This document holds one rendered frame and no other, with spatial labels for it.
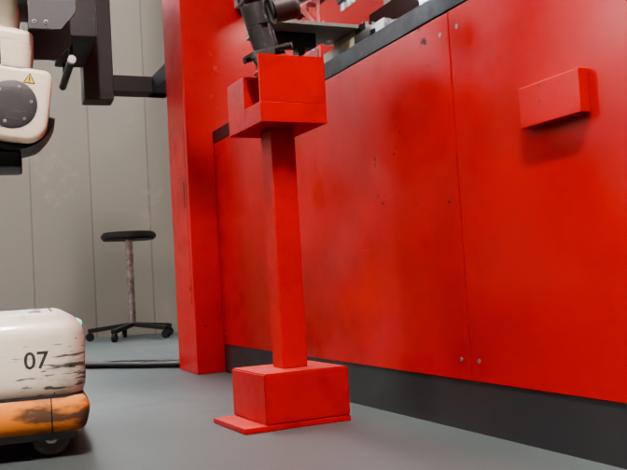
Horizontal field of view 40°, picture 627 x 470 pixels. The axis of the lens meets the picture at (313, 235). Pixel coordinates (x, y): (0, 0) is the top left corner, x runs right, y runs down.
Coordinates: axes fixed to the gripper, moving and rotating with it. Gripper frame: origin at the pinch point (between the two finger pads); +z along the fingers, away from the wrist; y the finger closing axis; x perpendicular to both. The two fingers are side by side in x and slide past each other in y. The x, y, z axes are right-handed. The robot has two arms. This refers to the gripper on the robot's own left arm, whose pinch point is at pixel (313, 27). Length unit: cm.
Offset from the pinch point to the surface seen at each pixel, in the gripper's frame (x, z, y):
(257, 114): 45, 15, -41
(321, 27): 2.6, 1.8, -8.6
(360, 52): 11.5, 13.6, -35.6
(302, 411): 69, 76, -43
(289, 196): 45, 35, -36
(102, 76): 22, -32, 137
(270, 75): 39, 9, -43
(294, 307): 57, 57, -36
